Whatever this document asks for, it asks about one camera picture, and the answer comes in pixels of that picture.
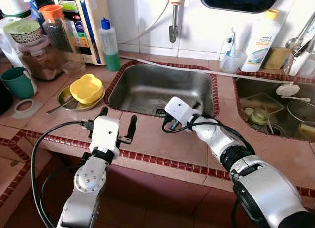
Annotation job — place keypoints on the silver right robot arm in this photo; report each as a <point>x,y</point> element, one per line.
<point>266,188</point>

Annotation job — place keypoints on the small clear glass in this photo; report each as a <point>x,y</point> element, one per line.
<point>74,69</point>

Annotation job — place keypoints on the patterned bowl green lid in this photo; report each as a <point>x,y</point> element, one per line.
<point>22,28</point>

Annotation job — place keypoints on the green liquid bottle blue cap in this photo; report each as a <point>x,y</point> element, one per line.
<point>112,55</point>

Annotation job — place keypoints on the cream water purifier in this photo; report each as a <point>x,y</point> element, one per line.
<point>91,21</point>

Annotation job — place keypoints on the steel spoon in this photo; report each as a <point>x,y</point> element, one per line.
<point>56,110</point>

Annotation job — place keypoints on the clear plastic cup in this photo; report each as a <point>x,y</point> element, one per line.
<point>231,64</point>

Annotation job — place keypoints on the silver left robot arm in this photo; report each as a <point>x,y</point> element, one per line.
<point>88,188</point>

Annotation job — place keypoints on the white detergent bottle yellow cap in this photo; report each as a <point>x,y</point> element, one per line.
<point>258,48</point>

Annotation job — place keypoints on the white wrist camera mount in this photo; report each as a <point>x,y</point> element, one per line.
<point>105,132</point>
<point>179,109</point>

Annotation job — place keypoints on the yellow plastic bowl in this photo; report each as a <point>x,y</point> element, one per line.
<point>86,90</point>

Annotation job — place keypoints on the steel sink basin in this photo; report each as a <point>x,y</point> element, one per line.
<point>288,134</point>
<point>138,90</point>

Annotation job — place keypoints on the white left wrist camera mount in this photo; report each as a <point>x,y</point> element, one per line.
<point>105,132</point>

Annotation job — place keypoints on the round steel bowl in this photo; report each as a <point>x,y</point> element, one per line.
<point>300,112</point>

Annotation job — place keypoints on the steel ladle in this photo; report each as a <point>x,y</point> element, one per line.
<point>294,43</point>

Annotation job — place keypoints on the white pipe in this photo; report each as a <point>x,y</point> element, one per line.
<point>162,63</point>

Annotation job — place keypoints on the black appliance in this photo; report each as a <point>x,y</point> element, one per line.
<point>4,97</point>

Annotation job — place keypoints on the glass jar orange lid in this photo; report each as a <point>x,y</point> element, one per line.
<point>51,14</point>

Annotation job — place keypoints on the white round strainer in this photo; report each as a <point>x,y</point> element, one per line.
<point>288,89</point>

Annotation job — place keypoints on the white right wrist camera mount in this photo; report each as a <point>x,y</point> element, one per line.
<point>179,109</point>

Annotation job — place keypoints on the brown yellow sponge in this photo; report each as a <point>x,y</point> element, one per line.
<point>275,58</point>

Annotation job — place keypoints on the brown filled jar pink lid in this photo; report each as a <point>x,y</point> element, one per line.
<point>42,65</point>

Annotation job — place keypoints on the teal mug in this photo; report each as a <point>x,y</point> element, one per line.
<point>17,82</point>

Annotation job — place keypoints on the yellow green container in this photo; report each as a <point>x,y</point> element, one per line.
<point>306,132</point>

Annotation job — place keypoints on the square glass container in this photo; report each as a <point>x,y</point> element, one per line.
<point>261,101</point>

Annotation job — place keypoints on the clear plastic container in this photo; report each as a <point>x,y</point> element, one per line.
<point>7,41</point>

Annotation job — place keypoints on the small glass jar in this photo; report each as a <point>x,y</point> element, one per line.
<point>257,118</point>

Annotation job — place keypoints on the white jug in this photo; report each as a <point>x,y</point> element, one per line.
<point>12,1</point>

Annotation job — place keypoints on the white utensil holder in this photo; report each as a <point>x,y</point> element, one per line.
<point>305,65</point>

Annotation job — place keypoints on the grey wall tap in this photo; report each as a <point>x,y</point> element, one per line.
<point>173,21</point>

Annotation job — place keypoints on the round steel dish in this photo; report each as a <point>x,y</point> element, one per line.
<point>66,102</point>

